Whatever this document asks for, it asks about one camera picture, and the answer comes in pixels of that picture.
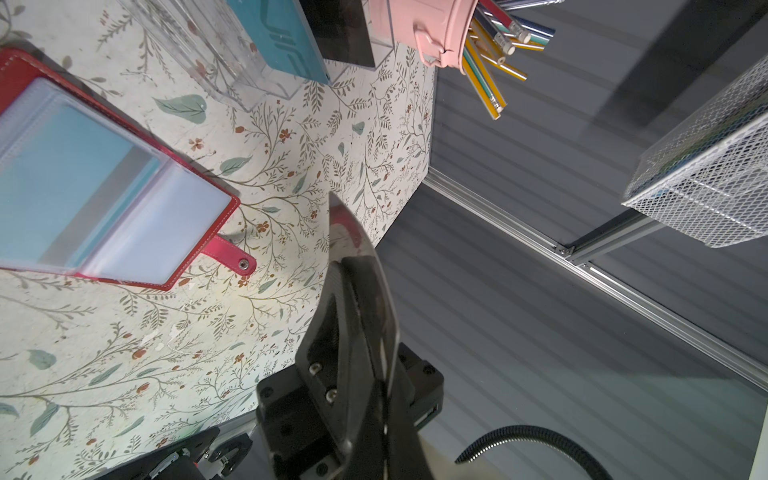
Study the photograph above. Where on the dark grey credit card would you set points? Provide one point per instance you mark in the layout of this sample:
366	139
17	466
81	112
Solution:
340	30

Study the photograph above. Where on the teal card in holder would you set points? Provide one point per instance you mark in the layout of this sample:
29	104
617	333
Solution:
65	183

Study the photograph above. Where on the white wire wall basket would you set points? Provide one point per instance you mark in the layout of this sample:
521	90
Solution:
707	178

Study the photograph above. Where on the coloured pencils bundle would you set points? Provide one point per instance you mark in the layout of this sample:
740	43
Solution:
496	30

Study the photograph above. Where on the teal card in organizer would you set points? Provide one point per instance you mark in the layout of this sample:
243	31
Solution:
281	33

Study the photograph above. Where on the pink pencil cup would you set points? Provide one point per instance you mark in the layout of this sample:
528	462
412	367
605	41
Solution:
436	29

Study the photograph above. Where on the clear acrylic card organizer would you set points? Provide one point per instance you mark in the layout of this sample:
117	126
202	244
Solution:
242	51

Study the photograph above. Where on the red leather card holder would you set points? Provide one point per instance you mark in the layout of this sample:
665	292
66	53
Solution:
176	218

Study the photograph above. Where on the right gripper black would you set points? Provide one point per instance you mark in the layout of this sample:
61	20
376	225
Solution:
331	415

